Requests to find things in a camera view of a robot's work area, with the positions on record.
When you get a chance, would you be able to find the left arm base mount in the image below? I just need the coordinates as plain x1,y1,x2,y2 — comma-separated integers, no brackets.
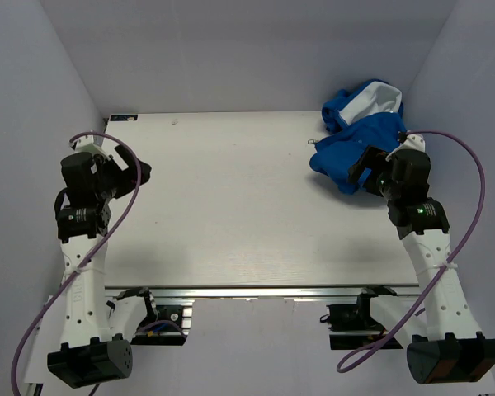
106,287,188,347

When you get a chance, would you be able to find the aluminium table front rail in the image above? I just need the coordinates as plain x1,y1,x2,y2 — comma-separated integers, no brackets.
102,285,422,299

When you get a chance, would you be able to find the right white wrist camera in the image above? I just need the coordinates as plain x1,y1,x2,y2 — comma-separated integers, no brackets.
396,132,426,153

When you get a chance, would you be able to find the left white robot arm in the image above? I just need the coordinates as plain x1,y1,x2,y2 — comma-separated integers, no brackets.
47,139,158,389

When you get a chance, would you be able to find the blue zip jacket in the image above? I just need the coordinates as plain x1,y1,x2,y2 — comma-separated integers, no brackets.
309,79,406,195

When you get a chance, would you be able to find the left blue table label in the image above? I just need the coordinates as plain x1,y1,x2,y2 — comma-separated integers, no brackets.
109,115,138,122

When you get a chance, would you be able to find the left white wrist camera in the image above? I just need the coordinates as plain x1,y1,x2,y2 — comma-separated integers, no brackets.
68,131,108,158

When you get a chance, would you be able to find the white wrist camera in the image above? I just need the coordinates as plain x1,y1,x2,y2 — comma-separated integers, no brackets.
68,131,108,158
396,132,426,153

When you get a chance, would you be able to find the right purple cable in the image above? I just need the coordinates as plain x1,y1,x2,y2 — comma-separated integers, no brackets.
336,130,484,374

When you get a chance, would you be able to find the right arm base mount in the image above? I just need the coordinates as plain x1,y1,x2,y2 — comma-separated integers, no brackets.
319,285,410,351

